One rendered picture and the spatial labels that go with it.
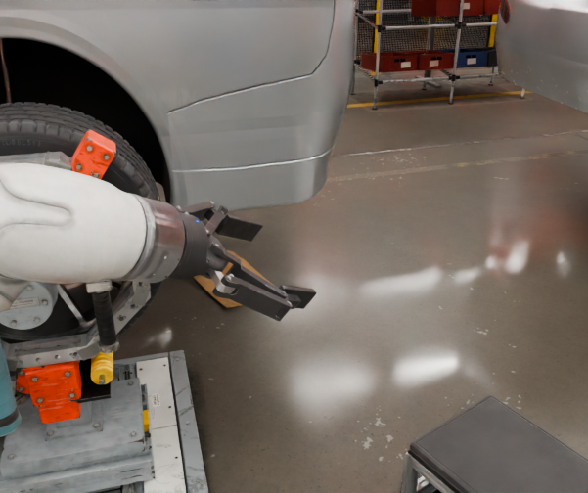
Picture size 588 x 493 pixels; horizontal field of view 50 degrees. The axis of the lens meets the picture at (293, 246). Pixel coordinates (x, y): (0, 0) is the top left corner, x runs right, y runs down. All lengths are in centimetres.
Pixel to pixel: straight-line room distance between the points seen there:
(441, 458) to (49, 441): 112
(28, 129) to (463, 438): 135
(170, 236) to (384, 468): 164
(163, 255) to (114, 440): 139
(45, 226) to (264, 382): 197
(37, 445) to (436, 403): 137
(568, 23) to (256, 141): 182
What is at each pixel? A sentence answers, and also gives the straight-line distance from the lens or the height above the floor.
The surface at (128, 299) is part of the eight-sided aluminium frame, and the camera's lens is 163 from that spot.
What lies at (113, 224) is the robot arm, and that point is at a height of 134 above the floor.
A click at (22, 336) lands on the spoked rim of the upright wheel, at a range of 180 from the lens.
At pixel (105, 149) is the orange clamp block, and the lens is 147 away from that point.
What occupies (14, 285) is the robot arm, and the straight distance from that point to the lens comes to 71.
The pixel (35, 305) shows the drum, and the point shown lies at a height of 84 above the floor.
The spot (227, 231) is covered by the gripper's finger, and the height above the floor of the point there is 121.
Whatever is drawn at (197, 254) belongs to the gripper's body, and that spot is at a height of 126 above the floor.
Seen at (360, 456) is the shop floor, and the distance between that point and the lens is 221.
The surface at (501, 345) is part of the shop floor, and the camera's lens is 281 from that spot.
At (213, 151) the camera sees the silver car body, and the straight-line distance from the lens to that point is 197.
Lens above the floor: 158
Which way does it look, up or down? 27 degrees down
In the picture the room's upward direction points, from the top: straight up
